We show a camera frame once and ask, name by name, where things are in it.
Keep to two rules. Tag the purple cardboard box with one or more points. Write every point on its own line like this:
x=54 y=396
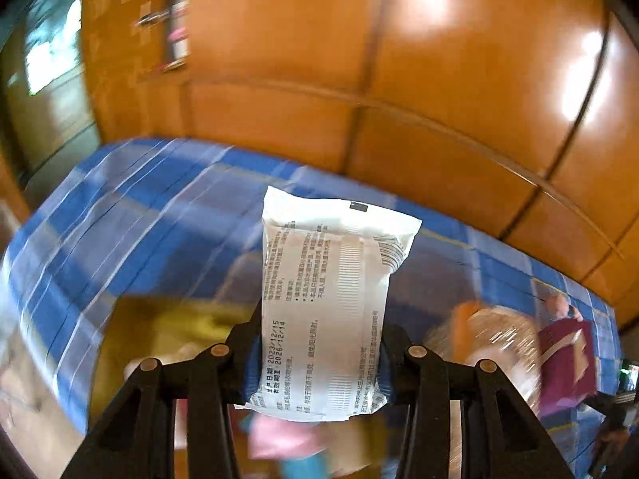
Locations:
x=566 y=369

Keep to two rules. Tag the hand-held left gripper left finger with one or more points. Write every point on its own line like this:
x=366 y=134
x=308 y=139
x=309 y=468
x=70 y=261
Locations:
x=252 y=374

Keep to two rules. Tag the blue plaid bed sheet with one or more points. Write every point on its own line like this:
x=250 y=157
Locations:
x=125 y=219

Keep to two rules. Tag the items hanging on wardrobe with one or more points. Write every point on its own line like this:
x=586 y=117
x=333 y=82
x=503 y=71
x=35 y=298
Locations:
x=175 y=15

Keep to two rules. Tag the white soft tissue packet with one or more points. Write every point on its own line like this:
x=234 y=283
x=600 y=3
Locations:
x=319 y=284

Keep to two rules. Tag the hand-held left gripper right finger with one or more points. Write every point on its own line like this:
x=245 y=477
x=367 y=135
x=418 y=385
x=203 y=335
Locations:
x=387 y=384

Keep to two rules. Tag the wooden wardrobe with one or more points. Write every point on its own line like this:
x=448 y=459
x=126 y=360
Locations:
x=399 y=60

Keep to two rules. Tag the teal soft toy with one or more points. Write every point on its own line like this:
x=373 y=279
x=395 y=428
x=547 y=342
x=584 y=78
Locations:
x=304 y=470

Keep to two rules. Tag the pink cloth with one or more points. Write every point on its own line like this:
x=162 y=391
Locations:
x=284 y=436

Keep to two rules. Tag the yellow bag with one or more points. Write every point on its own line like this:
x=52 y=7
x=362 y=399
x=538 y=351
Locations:
x=164 y=324

